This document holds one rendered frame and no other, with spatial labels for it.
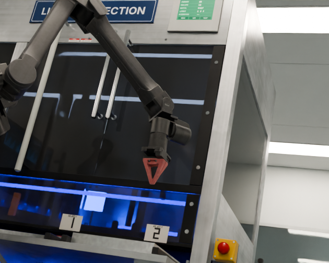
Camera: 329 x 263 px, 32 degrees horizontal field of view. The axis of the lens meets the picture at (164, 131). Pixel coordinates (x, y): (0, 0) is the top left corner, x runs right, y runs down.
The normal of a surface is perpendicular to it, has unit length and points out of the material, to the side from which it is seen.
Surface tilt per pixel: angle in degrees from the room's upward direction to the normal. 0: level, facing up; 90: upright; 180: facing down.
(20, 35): 90
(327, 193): 90
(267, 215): 90
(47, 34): 78
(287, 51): 180
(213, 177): 90
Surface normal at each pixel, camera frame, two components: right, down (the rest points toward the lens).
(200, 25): -0.27, -0.40
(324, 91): -0.18, 0.92
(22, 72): 0.54, -0.42
